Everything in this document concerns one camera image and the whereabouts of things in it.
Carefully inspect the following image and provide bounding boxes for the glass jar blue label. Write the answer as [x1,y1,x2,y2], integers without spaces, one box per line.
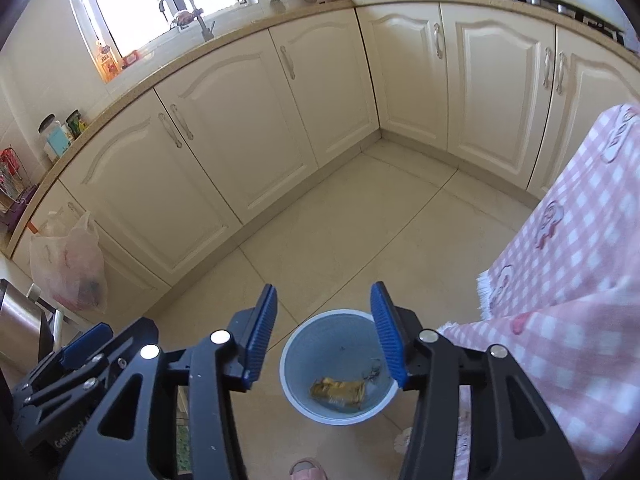
[38,114,73,162]

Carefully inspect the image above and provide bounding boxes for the plastic bag on cabinet handle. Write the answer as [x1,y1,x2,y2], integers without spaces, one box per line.
[29,211,107,313]

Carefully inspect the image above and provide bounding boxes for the dark snack wrapper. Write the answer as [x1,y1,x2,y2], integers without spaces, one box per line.
[310,377,367,411]

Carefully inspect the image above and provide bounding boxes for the cream lower cabinets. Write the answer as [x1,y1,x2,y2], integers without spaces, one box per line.
[3,0,639,321]

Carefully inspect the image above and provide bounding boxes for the pink checkered tablecloth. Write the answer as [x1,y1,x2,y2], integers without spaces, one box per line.
[399,103,640,480]

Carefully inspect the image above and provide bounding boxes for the kitchen faucet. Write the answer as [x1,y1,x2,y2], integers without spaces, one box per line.
[158,0,215,42]

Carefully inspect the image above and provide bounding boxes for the blue trash bin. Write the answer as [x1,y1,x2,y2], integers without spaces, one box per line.
[279,309,398,426]

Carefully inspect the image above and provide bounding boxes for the gas stove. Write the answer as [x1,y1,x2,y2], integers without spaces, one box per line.
[513,0,627,47]

